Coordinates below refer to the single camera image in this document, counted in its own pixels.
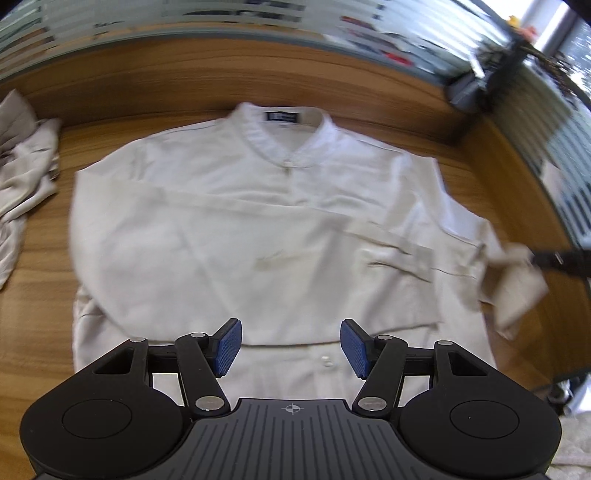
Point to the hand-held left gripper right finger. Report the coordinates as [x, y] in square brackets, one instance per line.
[353, 348]

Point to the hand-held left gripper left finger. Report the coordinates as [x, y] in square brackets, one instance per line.
[228, 346]

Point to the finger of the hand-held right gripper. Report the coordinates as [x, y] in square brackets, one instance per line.
[563, 262]

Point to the white collared shirt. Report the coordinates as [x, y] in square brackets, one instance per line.
[231, 221]

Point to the pile of crumpled beige clothes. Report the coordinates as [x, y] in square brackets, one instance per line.
[27, 161]

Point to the white textured sheet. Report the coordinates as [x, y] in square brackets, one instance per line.
[575, 447]

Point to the dark grey pen holder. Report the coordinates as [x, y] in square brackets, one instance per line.
[466, 90]

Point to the dried plant decoration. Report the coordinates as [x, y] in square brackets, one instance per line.
[549, 55]

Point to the frosted striped glass partition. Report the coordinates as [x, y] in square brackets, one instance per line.
[184, 18]

